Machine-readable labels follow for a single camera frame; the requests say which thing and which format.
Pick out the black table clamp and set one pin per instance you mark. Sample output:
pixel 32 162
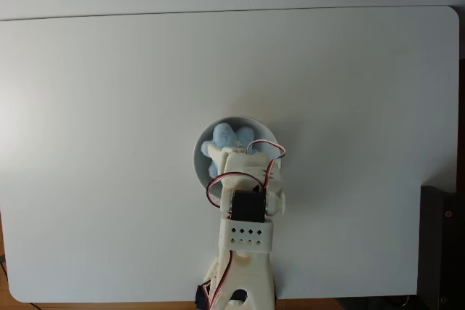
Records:
pixel 200 297

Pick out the skyblue plush doll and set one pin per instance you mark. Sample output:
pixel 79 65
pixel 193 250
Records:
pixel 225 135

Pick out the white bowl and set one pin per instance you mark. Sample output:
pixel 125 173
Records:
pixel 261 132

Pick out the dark wooden furniture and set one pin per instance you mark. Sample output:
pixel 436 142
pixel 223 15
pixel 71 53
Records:
pixel 441 248

